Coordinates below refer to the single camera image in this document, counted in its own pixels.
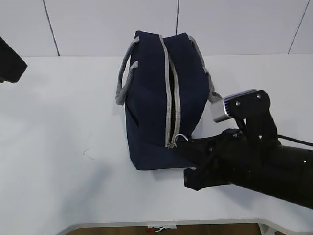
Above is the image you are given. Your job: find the navy blue lunch bag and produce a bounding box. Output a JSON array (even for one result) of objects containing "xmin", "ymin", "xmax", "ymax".
[{"xmin": 115, "ymin": 31, "xmax": 221, "ymax": 170}]

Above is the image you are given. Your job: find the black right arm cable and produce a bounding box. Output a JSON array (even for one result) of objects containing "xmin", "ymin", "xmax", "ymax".
[{"xmin": 277, "ymin": 134, "xmax": 313, "ymax": 147}]

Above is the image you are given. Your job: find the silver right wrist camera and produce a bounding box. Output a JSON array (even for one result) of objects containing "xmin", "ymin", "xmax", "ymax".
[{"xmin": 210, "ymin": 89, "xmax": 256, "ymax": 123}]

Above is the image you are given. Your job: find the white bracket under table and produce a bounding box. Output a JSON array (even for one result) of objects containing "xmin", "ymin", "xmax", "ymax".
[{"xmin": 146, "ymin": 221, "xmax": 177, "ymax": 233}]

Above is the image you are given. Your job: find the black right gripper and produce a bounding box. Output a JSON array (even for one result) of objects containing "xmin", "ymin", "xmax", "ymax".
[{"xmin": 173, "ymin": 128, "xmax": 281, "ymax": 191}]

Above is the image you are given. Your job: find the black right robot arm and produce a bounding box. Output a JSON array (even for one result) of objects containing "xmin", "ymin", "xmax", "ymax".
[{"xmin": 176, "ymin": 129, "xmax": 313, "ymax": 209}]

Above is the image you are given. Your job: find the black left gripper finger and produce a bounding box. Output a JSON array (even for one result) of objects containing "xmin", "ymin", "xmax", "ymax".
[{"xmin": 0, "ymin": 38, "xmax": 27, "ymax": 83}]

